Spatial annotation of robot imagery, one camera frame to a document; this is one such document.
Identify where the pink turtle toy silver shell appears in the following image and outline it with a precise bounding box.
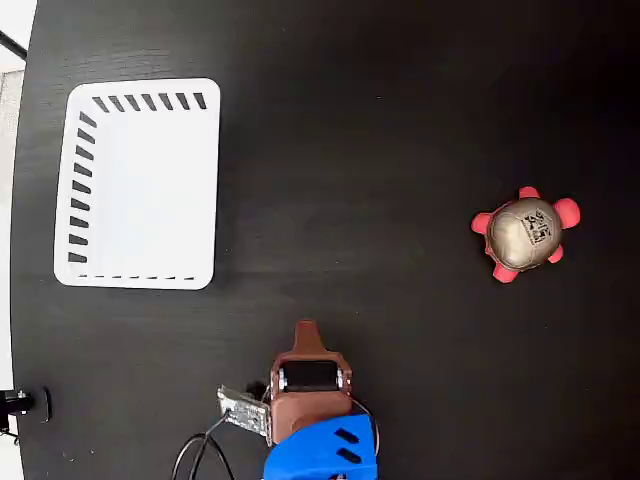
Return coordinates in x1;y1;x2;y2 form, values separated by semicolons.
470;185;582;285

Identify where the bare camera circuit board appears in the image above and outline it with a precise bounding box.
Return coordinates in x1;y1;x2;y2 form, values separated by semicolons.
216;383;272;441

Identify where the white plastic basket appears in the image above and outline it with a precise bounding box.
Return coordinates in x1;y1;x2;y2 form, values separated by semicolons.
53;77;222;291

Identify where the black metal bar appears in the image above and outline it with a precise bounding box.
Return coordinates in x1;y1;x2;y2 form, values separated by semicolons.
0;29;29;59

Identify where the thin servo wire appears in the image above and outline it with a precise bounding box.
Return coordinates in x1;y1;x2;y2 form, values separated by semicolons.
348;397;382;454

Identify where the black table clamp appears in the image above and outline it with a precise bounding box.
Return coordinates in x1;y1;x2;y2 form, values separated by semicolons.
0;385;53;424

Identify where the black camera cable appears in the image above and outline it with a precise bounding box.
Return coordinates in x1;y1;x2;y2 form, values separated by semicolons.
172;413;237;480

